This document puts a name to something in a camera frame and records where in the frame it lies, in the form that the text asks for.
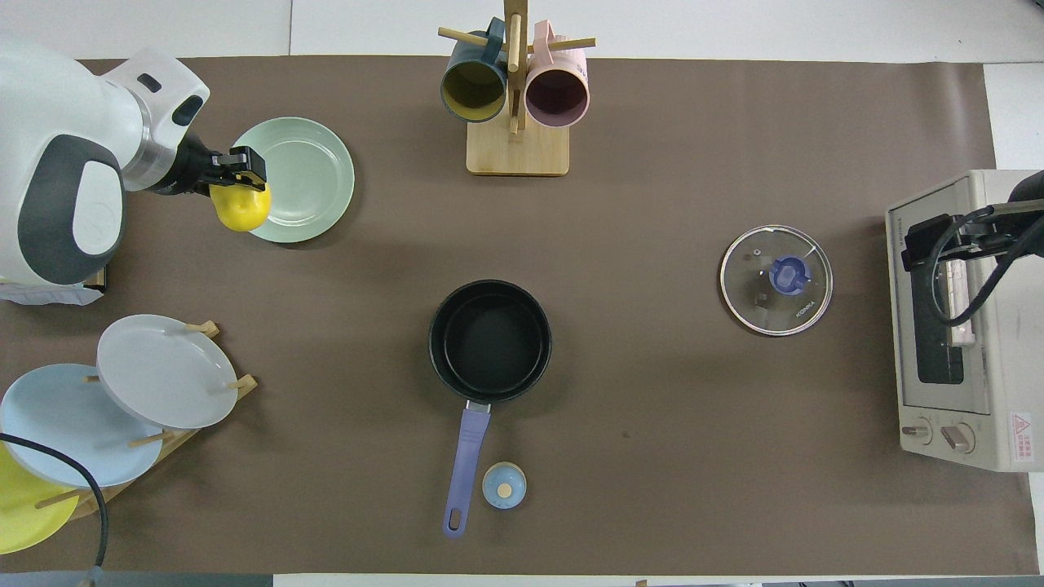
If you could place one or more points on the dark blue mug yellow inside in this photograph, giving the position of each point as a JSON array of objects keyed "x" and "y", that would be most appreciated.
[{"x": 473, "y": 86}]

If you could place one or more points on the light blue plate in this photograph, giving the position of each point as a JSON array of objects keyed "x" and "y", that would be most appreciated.
[{"x": 65, "y": 432}]

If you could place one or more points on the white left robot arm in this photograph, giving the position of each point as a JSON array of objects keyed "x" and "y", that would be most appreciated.
[{"x": 49, "y": 122}]

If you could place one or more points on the grey plate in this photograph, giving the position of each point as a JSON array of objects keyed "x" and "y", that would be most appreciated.
[{"x": 167, "y": 371}]

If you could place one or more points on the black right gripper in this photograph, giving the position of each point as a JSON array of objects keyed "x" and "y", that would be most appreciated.
[{"x": 1029, "y": 187}]

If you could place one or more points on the beige toaster oven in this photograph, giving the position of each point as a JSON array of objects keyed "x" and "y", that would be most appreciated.
[{"x": 1003, "y": 367}]

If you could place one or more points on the yellow plate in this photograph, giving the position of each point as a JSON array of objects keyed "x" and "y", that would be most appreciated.
[{"x": 24, "y": 522}]

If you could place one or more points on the wooden mug tree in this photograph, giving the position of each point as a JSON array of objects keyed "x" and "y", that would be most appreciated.
[{"x": 518, "y": 151}]

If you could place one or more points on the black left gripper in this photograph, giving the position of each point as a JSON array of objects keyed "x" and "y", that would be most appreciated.
[{"x": 192, "y": 173}]

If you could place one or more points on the pink ribbed mug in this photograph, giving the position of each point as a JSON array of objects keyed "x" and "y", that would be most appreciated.
[{"x": 557, "y": 96}]

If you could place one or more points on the wooden plate rack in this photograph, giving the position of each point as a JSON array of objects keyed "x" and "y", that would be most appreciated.
[{"x": 247, "y": 383}]

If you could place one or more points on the glass lid blue knob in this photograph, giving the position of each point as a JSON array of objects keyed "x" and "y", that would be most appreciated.
[{"x": 787, "y": 275}]

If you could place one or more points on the pale green plate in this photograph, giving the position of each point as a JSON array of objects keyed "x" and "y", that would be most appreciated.
[{"x": 310, "y": 179}]

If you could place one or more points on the brown table mat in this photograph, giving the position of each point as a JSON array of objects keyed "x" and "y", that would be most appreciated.
[{"x": 652, "y": 448}]

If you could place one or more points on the yellow potato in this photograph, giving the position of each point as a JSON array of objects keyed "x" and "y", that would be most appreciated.
[{"x": 241, "y": 212}]

